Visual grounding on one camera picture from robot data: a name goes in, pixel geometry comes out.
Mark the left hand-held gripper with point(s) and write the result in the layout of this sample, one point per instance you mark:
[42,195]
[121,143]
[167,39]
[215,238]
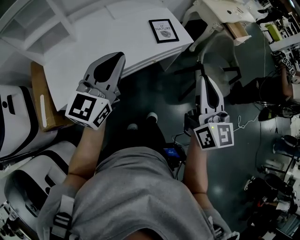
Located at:
[79,110]

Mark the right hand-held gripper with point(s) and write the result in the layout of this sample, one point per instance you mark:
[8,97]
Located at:
[215,136]

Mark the black framed nature picture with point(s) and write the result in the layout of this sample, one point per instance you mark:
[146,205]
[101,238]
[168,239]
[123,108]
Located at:
[164,31]

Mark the person's left forearm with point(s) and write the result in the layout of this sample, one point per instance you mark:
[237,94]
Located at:
[84,150]

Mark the person's right forearm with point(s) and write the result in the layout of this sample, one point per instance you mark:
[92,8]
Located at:
[195,168]

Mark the person's white shoe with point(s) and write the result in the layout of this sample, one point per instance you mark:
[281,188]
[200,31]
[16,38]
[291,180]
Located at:
[132,126]
[152,116]

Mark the brown cardboard box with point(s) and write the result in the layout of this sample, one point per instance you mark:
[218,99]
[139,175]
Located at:
[39,89]

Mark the black device with blue screen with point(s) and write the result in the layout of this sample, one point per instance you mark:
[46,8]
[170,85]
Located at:
[172,152]

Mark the person's black trousers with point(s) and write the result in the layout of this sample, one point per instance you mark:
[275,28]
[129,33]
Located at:
[150,136]

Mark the white shelf cabinet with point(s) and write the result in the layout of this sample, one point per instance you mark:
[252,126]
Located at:
[35,28]

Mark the cream ornate dressing table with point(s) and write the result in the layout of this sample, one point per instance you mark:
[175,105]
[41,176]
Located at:
[225,11]

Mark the green box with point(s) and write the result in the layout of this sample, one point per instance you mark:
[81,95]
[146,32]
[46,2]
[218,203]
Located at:
[273,32]

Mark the white and black robot housing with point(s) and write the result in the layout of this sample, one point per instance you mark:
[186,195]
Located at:
[16,122]
[30,178]

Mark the person's grey t-shirt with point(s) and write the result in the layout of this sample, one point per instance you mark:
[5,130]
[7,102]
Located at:
[131,199]

